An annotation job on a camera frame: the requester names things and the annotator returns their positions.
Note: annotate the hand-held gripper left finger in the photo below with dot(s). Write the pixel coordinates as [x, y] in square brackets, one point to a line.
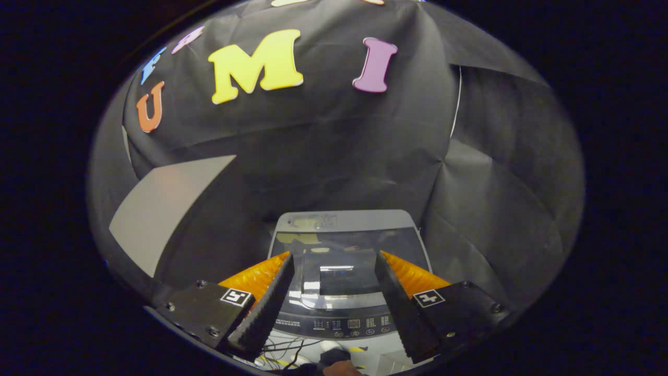
[269, 303]

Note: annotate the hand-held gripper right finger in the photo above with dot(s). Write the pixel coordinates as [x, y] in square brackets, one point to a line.
[402, 303]

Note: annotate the grey washing machine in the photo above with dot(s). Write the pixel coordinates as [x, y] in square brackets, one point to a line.
[360, 331]

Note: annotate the dark washing machine lid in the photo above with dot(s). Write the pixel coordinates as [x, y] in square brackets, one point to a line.
[355, 237]

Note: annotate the grey box stand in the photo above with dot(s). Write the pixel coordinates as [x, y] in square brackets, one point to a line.
[162, 209]

